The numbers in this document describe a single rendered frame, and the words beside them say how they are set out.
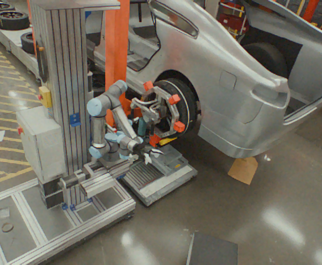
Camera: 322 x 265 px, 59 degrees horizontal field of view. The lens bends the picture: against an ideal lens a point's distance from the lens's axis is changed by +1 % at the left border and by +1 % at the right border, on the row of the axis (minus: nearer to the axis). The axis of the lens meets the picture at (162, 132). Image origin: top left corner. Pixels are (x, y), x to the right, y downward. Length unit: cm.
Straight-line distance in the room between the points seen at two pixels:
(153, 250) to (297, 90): 280
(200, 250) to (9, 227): 168
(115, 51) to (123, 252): 193
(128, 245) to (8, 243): 103
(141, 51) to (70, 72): 268
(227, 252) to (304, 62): 262
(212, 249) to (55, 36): 204
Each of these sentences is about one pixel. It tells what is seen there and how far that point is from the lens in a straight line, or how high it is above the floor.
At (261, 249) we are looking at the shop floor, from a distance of 324.
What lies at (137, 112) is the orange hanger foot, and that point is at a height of 62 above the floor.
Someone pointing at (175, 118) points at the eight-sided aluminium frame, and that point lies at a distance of 288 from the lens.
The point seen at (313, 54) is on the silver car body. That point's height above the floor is 143.
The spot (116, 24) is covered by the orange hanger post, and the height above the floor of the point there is 171.
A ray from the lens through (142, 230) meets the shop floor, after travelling 303.
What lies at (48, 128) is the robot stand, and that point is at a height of 123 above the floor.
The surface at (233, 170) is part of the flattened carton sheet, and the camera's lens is 388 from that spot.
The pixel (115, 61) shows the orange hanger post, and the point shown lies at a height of 135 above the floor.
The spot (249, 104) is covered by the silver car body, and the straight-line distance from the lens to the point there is 253.
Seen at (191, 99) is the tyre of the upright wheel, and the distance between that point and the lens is 298.
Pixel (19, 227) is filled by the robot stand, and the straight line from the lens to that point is 291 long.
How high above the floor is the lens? 251
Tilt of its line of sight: 36 degrees down
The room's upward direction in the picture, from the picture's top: 9 degrees clockwise
